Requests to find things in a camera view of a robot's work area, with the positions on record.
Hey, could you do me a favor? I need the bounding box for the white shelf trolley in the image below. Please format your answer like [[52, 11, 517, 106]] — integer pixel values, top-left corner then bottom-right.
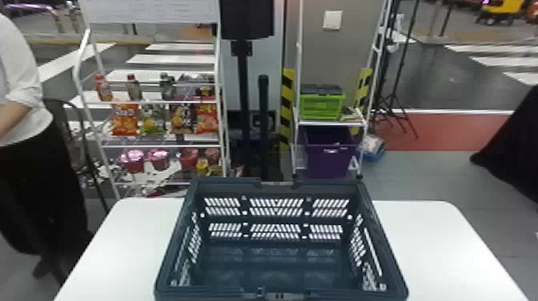
[[291, 0, 393, 179]]

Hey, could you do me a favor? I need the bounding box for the purple crate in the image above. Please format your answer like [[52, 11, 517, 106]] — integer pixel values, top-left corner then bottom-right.
[[303, 126, 359, 179]]

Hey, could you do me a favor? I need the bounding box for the green crate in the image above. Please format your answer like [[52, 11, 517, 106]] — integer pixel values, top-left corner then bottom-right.
[[299, 83, 347, 122]]

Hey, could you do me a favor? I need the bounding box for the red snack packet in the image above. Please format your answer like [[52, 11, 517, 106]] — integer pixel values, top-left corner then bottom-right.
[[193, 102, 219, 135]]

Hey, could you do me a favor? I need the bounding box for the red noodle cup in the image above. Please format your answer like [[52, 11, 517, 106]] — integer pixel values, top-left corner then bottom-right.
[[179, 147, 200, 171]]

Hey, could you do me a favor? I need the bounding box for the yellow snack packet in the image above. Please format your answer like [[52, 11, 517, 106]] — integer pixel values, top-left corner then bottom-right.
[[169, 103, 195, 135]]

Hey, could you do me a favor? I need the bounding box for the dark blue basket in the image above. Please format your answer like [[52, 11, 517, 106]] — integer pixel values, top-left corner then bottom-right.
[[153, 176, 410, 301]]

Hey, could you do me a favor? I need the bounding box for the pink noodle cup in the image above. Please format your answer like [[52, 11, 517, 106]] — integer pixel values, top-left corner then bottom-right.
[[147, 148, 171, 171], [119, 150, 146, 175]]

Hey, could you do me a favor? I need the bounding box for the green snack packet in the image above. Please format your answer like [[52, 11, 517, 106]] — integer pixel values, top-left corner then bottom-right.
[[140, 105, 168, 136]]

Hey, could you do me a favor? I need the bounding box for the black bottle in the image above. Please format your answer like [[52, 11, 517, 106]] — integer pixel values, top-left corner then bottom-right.
[[159, 73, 177, 102]]

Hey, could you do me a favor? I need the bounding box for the black tripod stand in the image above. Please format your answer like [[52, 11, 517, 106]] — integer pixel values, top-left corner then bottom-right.
[[371, 0, 421, 141]]

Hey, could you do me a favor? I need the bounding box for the orange snack packet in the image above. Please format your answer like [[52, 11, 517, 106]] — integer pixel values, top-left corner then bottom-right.
[[110, 103, 141, 137]]

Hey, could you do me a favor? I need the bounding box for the dark bottle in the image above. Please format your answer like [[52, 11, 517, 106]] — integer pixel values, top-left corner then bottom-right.
[[125, 74, 143, 102]]

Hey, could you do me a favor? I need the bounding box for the red bottle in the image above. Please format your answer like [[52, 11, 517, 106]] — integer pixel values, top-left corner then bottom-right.
[[94, 74, 114, 102]]

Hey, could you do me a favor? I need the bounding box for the person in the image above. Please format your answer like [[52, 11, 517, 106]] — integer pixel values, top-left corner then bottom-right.
[[0, 13, 95, 285]]

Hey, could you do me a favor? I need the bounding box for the striped post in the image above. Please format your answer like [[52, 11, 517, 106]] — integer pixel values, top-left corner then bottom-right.
[[279, 68, 296, 151], [351, 67, 374, 136]]

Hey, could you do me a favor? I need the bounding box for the white wire rack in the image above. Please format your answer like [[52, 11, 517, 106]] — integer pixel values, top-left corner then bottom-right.
[[71, 0, 231, 200]]

